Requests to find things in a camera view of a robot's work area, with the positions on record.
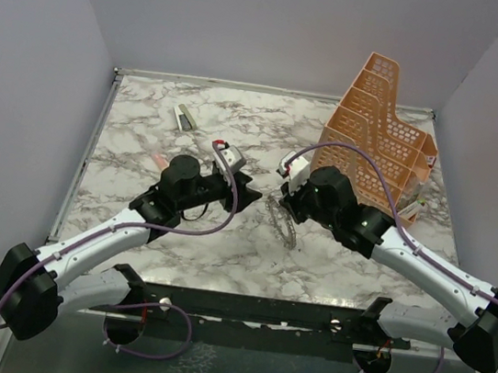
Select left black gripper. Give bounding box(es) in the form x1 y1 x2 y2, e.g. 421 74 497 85
177 162 266 223

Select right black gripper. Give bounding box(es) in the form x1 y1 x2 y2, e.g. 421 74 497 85
276 171 344 230

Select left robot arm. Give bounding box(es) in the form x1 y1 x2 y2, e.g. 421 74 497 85
0 154 263 341

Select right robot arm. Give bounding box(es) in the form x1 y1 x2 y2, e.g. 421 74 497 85
278 157 498 373

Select peach plastic file organizer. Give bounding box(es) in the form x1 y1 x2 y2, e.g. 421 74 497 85
320 52 438 228

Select pink yellow highlighter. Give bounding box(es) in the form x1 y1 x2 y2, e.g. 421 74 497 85
152 153 169 172

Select grey white stapler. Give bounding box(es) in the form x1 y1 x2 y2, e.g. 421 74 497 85
174 104 198 132

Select items in organizer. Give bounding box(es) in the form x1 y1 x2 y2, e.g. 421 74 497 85
396 175 429 219

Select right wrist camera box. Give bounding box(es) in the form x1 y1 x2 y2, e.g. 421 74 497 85
277 151 311 196

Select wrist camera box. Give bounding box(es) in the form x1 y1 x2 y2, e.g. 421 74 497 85
277 151 311 196
212 140 246 174

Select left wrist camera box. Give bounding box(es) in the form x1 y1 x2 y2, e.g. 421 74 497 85
212 140 246 174

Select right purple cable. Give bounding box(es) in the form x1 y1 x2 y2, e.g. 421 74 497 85
254 135 498 373

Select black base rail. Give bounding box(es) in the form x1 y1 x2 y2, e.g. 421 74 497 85
28 231 431 373

